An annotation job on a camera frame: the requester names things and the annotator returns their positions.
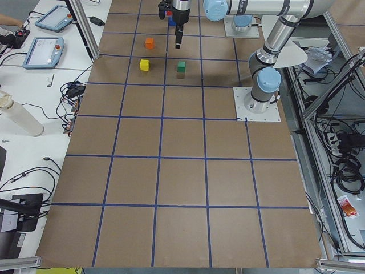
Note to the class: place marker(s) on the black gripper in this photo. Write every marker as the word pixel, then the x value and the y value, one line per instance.
pixel 180 17

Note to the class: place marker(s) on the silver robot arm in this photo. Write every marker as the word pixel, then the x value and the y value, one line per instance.
pixel 266 78
pixel 243 23

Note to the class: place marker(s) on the blue wooden block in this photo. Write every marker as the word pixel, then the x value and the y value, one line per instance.
pixel 171 22

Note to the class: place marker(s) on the orange wooden block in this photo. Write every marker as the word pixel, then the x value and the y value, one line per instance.
pixel 149 43

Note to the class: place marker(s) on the green wooden block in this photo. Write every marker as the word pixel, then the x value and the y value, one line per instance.
pixel 181 66

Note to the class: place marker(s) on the yellow wooden block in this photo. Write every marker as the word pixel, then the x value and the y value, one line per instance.
pixel 144 65

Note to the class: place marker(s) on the black power adapter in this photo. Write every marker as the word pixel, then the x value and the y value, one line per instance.
pixel 97 21

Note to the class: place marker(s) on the far teach pendant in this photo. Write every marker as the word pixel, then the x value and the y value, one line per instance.
pixel 56 19

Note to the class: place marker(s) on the teach pendant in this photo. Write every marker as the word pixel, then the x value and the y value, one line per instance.
pixel 44 53
pixel 56 19

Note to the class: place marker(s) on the near teach pendant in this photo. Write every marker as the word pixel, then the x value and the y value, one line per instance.
pixel 44 53

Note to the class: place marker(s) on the crumpled white paper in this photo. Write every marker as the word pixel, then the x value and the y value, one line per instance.
pixel 317 59

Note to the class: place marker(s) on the white power strip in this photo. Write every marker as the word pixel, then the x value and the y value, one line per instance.
pixel 332 143

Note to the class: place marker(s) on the black monitor stand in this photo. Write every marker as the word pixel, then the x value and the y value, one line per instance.
pixel 21 213

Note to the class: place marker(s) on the red snack packet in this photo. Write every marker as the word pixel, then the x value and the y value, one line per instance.
pixel 347 207

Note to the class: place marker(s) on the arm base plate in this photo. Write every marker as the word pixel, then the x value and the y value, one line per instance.
pixel 253 33
pixel 248 110

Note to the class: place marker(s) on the aluminium frame post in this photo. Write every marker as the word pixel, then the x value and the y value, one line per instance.
pixel 79 17

